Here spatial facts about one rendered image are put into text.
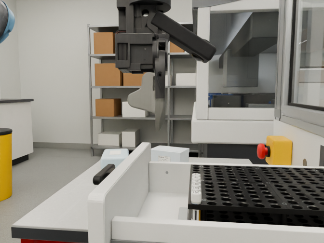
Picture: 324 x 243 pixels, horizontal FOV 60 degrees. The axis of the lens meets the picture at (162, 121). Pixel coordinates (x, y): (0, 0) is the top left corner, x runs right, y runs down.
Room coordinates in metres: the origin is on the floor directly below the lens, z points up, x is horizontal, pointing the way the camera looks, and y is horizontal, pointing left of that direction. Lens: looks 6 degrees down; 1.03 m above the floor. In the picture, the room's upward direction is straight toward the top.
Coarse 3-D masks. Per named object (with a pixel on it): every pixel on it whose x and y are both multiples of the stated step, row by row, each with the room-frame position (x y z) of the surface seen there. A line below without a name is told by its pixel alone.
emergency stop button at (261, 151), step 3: (261, 144) 0.70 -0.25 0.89; (258, 147) 0.70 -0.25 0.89; (261, 147) 0.69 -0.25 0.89; (264, 147) 0.69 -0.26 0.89; (258, 150) 0.70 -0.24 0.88; (261, 150) 0.69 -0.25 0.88; (264, 150) 0.69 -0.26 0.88; (267, 150) 0.69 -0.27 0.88; (258, 153) 0.70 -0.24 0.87; (261, 153) 0.69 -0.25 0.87; (264, 153) 0.69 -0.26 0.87; (267, 153) 0.69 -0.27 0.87; (258, 156) 0.70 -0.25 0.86; (261, 156) 0.69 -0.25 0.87; (264, 156) 0.69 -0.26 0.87
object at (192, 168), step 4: (192, 164) 0.48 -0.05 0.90; (196, 164) 0.48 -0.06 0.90; (200, 164) 0.48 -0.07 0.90; (192, 168) 0.46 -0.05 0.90; (196, 168) 0.47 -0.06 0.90; (200, 168) 0.46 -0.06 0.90; (192, 172) 0.44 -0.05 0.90; (196, 172) 0.44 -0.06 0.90; (200, 172) 0.44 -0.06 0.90; (188, 200) 0.32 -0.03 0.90; (188, 204) 0.31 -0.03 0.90; (192, 204) 0.31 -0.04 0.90; (196, 204) 0.31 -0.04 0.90; (200, 204) 0.31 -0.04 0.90; (188, 208) 0.31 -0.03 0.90; (192, 208) 0.31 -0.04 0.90; (196, 208) 0.31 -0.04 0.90; (200, 208) 0.31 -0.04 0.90
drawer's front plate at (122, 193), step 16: (144, 144) 0.53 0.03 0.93; (128, 160) 0.40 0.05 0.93; (144, 160) 0.48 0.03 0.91; (112, 176) 0.33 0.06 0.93; (128, 176) 0.36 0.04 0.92; (144, 176) 0.48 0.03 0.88; (96, 192) 0.27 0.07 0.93; (112, 192) 0.29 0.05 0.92; (128, 192) 0.36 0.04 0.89; (144, 192) 0.48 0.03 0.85; (96, 208) 0.27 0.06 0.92; (112, 208) 0.29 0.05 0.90; (128, 208) 0.36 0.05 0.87; (96, 224) 0.27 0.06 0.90; (96, 240) 0.27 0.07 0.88
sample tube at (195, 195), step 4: (192, 192) 0.32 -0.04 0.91; (196, 192) 0.32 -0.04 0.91; (200, 192) 0.32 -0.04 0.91; (192, 196) 0.31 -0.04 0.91; (196, 196) 0.31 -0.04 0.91; (200, 196) 0.31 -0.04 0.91; (192, 200) 0.31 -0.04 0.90; (196, 200) 0.31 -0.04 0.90; (200, 200) 0.31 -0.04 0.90; (192, 212) 0.31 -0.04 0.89; (196, 212) 0.31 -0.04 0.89; (200, 212) 0.31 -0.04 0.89; (192, 216) 0.31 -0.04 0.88; (196, 216) 0.31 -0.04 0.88; (200, 216) 0.32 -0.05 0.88; (196, 220) 0.31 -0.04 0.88; (200, 220) 0.32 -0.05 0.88
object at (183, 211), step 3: (180, 207) 0.42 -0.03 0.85; (183, 207) 0.42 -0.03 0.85; (186, 207) 0.42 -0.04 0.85; (180, 210) 0.41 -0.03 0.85; (183, 210) 0.41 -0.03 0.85; (186, 210) 0.41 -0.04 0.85; (180, 213) 0.40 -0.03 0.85; (183, 213) 0.40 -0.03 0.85; (186, 213) 0.40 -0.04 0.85; (180, 216) 0.39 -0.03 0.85; (183, 216) 0.39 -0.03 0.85; (186, 216) 0.39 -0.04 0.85; (180, 219) 0.38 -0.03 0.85; (183, 219) 0.38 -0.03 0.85; (186, 219) 0.38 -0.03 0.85
